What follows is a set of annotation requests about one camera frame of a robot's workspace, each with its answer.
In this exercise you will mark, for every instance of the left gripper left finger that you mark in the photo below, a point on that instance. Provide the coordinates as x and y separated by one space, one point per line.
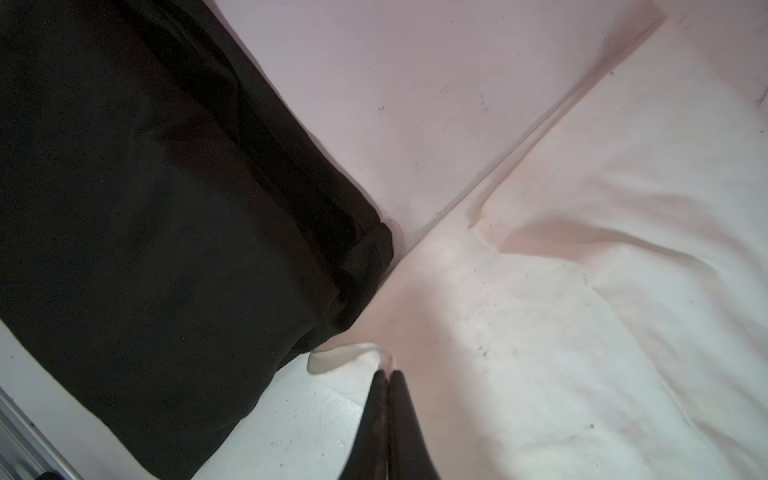
368 458

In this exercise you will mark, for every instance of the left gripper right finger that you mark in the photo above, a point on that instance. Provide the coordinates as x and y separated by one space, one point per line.
408 456

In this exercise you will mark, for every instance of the white t shirt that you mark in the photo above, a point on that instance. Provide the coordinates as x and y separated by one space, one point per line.
599 311

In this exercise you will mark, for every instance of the folded black t shirt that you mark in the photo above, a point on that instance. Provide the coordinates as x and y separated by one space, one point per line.
170 235

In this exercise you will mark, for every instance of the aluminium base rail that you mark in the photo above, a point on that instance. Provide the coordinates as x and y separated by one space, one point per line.
26 454

